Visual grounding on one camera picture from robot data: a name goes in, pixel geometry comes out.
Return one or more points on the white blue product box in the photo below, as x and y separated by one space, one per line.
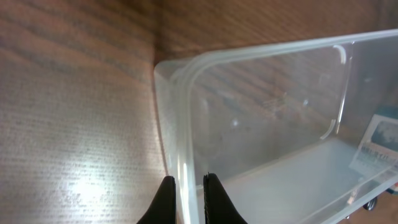
376 157

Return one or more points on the clear plastic container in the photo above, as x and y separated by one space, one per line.
278 124

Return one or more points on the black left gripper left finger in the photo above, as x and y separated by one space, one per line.
162 209

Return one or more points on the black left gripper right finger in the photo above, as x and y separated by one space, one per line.
218 207

